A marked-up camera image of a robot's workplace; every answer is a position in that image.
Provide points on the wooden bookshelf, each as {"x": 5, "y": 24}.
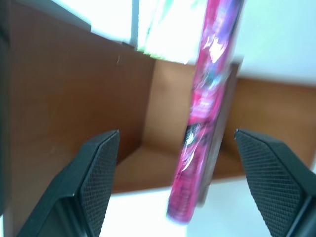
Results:
{"x": 74, "y": 103}

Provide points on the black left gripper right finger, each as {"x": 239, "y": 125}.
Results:
{"x": 276, "y": 182}

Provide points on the white book with green print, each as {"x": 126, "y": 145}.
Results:
{"x": 170, "y": 27}

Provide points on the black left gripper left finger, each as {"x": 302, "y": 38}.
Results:
{"x": 91, "y": 187}

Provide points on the pink book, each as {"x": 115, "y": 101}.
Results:
{"x": 207, "y": 111}

